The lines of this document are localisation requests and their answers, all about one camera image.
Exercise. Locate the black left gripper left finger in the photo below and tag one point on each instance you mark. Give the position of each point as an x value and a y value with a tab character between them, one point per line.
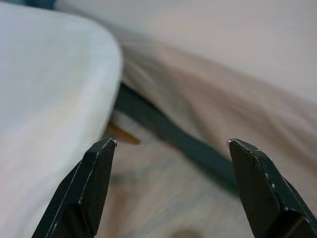
81	196

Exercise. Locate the wooden bed leg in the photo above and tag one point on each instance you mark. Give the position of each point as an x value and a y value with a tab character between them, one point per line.
123	135

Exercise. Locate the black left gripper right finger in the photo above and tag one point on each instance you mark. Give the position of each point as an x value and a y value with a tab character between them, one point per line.
267	196

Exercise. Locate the beige bed sheet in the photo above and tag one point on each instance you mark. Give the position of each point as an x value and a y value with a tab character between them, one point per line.
218	74

